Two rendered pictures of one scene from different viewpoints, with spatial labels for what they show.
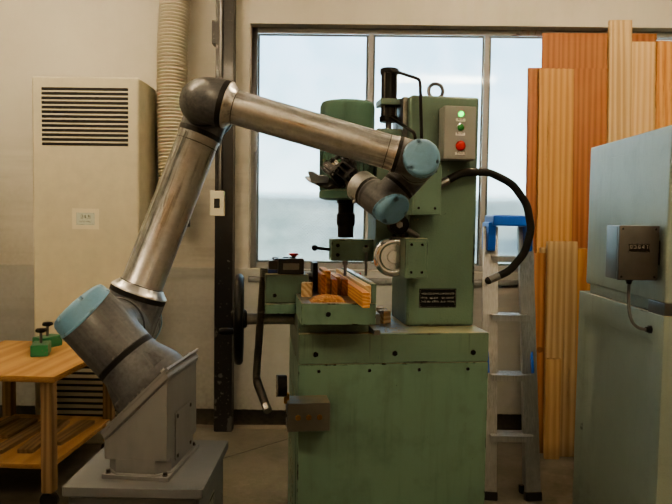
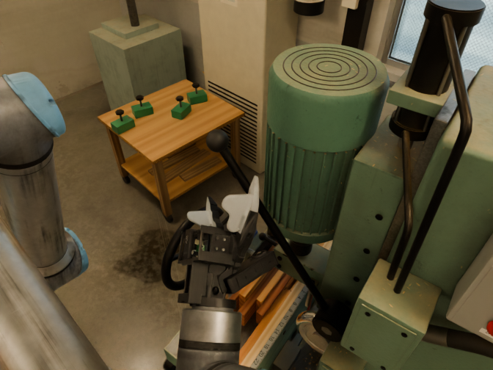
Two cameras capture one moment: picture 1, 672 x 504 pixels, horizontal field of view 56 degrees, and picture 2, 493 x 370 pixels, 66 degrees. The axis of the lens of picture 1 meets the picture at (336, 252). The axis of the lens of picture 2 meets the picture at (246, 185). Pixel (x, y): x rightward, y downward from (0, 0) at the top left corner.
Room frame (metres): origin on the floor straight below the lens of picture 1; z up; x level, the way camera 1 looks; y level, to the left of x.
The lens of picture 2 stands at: (1.61, -0.29, 1.76)
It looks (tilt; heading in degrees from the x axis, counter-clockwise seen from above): 44 degrees down; 43
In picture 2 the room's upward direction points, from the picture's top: straight up
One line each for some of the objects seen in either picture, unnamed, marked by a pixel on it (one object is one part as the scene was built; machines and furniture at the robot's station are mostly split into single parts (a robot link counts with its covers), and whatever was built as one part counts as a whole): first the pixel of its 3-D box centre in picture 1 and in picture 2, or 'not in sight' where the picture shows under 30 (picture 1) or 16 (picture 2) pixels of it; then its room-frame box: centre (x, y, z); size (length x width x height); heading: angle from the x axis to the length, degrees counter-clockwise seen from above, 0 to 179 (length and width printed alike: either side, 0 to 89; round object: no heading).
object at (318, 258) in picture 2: (351, 252); (305, 263); (2.07, -0.05, 1.03); 0.14 x 0.07 x 0.09; 98
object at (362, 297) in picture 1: (349, 288); (274, 313); (1.97, -0.04, 0.92); 0.60 x 0.02 x 0.04; 8
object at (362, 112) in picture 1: (346, 151); (315, 150); (2.07, -0.03, 1.35); 0.18 x 0.18 x 0.31
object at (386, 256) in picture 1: (392, 256); (323, 335); (1.96, -0.18, 1.02); 0.12 x 0.03 x 0.12; 98
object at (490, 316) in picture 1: (506, 353); not in sight; (2.66, -0.73, 0.58); 0.27 x 0.25 x 1.16; 0
